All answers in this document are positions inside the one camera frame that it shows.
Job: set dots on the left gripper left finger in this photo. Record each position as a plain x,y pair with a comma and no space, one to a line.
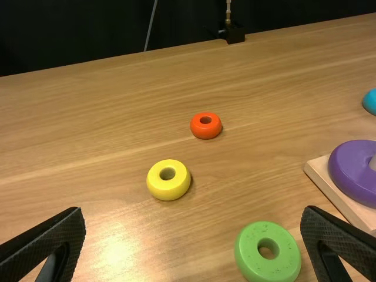
67,232

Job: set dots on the wooden peg base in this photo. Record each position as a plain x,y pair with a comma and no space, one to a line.
320,174

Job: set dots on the black clamp stand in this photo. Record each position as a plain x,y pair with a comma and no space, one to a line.
235,33

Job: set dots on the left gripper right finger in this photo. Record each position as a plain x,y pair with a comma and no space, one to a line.
317,232

